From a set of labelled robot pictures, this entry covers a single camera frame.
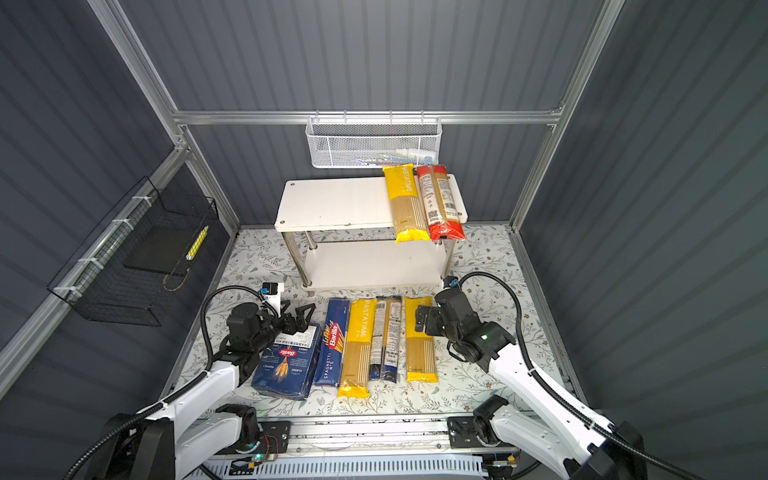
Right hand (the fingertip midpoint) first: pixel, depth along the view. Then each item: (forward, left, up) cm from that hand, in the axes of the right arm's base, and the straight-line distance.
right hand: (434, 315), depth 79 cm
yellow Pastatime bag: (-7, +22, -12) cm, 26 cm away
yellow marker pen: (+16, +63, +14) cm, 67 cm away
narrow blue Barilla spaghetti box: (-3, +29, -11) cm, 31 cm away
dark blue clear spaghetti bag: (-3, +13, -12) cm, 18 cm away
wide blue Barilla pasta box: (-11, +39, -7) cm, 42 cm away
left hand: (+5, +38, -2) cm, 38 cm away
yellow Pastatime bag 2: (-8, +3, -12) cm, 15 cm away
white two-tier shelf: (+43, +33, -14) cm, 56 cm away
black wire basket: (+5, +75, +17) cm, 77 cm away
